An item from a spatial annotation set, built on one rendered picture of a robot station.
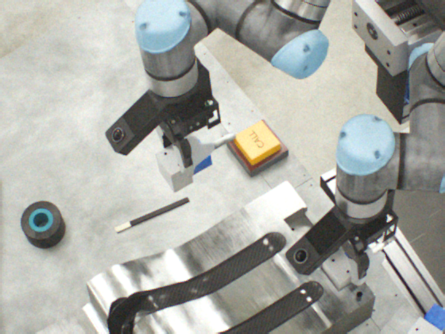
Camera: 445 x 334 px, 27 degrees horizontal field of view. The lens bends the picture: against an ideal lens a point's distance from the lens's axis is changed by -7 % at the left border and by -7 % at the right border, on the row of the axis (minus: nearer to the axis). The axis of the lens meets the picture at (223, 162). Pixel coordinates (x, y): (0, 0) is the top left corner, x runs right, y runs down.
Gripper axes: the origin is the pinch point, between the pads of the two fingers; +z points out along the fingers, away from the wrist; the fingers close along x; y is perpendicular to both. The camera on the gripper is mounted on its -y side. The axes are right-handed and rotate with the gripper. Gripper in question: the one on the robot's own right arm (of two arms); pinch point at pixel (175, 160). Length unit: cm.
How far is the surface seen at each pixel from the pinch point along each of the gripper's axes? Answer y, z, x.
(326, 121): 63, 95, 45
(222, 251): -1.1, 6.6, -14.8
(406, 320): 17.0, 9.6, -41.9
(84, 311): -25.5, 9.0, -10.9
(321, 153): 56, 95, 37
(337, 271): 10.9, 3.4, -29.6
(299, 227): 12.1, 8.8, -17.2
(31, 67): -9.9, 15.0, 45.6
